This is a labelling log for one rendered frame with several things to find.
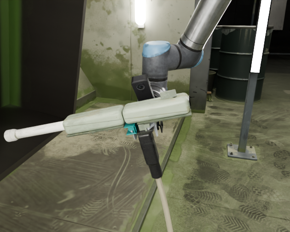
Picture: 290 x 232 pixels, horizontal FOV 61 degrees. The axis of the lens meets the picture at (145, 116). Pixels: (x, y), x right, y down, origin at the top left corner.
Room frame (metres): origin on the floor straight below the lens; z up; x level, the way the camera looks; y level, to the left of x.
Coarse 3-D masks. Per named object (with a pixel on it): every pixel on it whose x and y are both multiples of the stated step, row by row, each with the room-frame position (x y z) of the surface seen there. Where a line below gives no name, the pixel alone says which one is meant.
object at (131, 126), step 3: (126, 123) 0.55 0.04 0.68; (132, 123) 0.54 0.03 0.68; (135, 123) 0.54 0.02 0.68; (126, 126) 0.53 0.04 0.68; (129, 126) 0.53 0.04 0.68; (132, 126) 0.52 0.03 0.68; (135, 126) 0.53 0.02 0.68; (129, 129) 0.53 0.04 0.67; (132, 129) 0.53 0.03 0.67; (135, 129) 0.53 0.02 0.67; (129, 132) 0.54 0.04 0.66; (135, 132) 0.53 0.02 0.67
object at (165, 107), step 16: (96, 112) 0.55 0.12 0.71; (112, 112) 0.53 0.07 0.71; (128, 112) 0.52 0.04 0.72; (144, 112) 0.52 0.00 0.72; (160, 112) 0.51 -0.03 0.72; (176, 112) 0.51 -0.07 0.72; (32, 128) 0.58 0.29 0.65; (48, 128) 0.56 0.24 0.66; (64, 128) 0.55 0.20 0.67; (80, 128) 0.54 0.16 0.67; (96, 128) 0.54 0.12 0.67; (112, 128) 0.53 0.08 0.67; (144, 128) 0.53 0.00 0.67; (144, 144) 0.53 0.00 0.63; (160, 176) 0.54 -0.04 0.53
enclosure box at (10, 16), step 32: (0, 0) 1.11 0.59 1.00; (32, 0) 1.13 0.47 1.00; (64, 0) 1.10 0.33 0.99; (0, 32) 1.11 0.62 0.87; (32, 32) 1.14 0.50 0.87; (64, 32) 1.11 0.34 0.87; (0, 64) 1.11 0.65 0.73; (32, 64) 1.14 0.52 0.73; (64, 64) 1.11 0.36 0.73; (0, 96) 1.11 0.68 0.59; (32, 96) 1.14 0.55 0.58; (64, 96) 1.11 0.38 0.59; (0, 128) 0.92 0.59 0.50; (0, 160) 0.72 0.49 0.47
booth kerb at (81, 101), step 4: (92, 92) 2.75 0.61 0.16; (84, 96) 2.58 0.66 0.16; (88, 96) 2.67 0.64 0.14; (92, 96) 2.75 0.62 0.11; (76, 100) 2.43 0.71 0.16; (80, 100) 2.50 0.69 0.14; (84, 100) 2.58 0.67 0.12; (88, 100) 2.66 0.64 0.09; (92, 100) 2.74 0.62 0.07; (76, 104) 2.42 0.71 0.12; (80, 104) 2.49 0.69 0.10; (84, 104) 2.56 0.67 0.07; (76, 108) 2.41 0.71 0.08
